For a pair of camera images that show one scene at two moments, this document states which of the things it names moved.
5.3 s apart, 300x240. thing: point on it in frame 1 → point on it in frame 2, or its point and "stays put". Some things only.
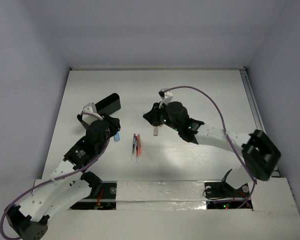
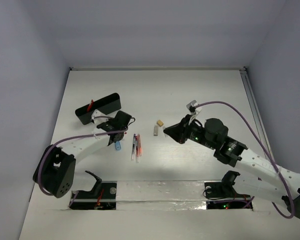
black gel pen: [134, 138] stays put
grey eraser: [155, 131] stays put
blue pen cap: [116, 137] → [118, 145]
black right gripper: [152, 116] → [179, 132]
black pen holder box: [108, 105] stays put
